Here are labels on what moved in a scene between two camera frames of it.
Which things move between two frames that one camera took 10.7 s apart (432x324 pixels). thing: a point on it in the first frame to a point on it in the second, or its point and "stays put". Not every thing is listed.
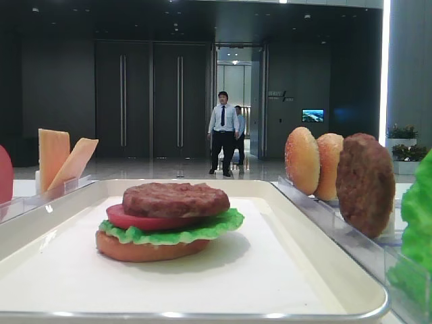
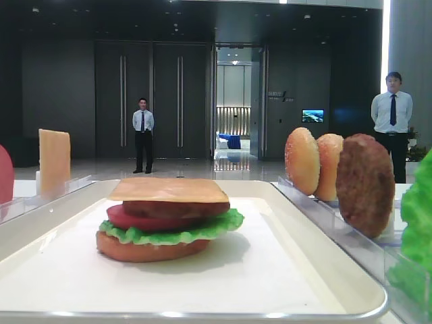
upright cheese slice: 54,148 stays put
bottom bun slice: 120,250 stays put
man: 239,125 to 143,121
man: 223,124 to 391,114
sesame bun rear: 329,146 stays put
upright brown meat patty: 365,184 stays put
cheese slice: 67,180 to 169,189
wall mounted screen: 314,115 stays put
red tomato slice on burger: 117,215 stays put
